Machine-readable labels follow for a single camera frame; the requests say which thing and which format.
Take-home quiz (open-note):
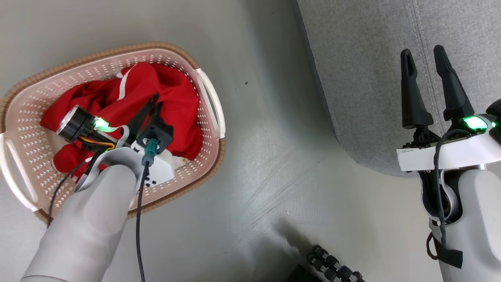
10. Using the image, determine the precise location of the left gripper with black motor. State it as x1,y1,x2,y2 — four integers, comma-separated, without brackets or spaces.
57,93,175,187

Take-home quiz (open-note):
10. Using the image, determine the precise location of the right gripper with white band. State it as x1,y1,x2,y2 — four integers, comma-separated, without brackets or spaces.
396,45,501,172

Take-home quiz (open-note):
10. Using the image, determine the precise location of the red garment with white trim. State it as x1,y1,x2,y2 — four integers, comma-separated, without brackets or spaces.
40,62,203,181

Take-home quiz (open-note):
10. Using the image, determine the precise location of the pink perforated plastic laundry basket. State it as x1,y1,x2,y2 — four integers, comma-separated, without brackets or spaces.
0,42,226,224

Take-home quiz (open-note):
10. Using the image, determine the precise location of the grey fabric sofa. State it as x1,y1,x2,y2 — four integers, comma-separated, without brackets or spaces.
296,0,501,177

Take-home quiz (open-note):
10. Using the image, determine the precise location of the coloured wire bundle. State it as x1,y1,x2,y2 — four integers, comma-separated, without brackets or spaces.
80,135,116,152

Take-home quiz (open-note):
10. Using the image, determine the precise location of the black braided cable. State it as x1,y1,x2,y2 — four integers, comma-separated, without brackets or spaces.
426,129,476,270

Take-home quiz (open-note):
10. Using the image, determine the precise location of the thin black cable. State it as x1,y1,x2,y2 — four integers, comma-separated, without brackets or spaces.
47,158,94,228

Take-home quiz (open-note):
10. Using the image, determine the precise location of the black cable with teal connector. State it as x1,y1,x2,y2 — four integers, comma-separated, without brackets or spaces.
135,138,160,282

